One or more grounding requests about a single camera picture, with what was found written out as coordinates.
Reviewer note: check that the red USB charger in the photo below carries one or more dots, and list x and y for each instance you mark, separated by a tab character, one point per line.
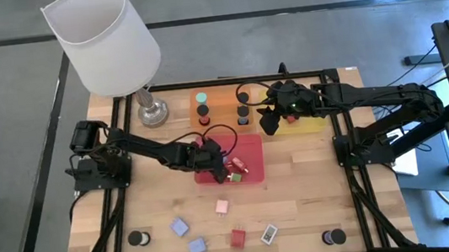
237	239
238	164
290	119

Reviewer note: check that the silver lamp base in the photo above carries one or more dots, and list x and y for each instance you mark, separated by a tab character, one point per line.
153	110

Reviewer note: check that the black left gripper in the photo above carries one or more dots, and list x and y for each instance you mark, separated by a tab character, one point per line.
206	155

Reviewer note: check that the pink translucent plastic bin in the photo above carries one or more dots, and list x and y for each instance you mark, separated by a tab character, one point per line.
248	148

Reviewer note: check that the mint green hourglass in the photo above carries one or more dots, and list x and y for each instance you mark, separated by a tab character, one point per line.
201	98

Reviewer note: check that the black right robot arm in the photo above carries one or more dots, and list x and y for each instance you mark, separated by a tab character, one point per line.
373	94

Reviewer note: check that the yellow translucent plastic bin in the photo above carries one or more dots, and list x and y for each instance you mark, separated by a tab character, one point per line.
313	124

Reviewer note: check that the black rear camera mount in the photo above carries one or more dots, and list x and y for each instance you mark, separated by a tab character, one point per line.
282	68

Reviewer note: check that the pink wall charger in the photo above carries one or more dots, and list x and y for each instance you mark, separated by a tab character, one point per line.
221	206

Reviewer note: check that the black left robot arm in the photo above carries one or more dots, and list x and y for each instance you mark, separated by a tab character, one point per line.
146	147

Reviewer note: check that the black hourglass white sand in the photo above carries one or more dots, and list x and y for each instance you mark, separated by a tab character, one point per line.
135	238

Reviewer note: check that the white digital timer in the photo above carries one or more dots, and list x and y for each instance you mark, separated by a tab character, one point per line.
269	234

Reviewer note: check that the orange translucent plastic bin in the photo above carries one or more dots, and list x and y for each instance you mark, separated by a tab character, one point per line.
222	109

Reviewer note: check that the grey floor bar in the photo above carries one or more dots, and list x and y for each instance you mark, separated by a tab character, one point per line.
420	59

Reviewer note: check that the black hourglass orange sand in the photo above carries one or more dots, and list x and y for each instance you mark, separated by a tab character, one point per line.
242	97

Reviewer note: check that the white box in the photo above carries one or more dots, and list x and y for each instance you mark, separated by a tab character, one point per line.
407	166

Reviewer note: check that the green wall charger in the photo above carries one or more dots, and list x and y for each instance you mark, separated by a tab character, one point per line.
236	177

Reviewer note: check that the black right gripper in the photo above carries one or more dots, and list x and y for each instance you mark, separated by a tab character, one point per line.
298	100

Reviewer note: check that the white lamp shade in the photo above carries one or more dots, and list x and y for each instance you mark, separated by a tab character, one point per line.
110	50

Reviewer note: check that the black hourglass purple sand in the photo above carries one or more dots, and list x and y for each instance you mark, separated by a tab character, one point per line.
339	236

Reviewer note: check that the black hourglass red sand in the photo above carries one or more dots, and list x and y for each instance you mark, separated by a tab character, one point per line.
203	110

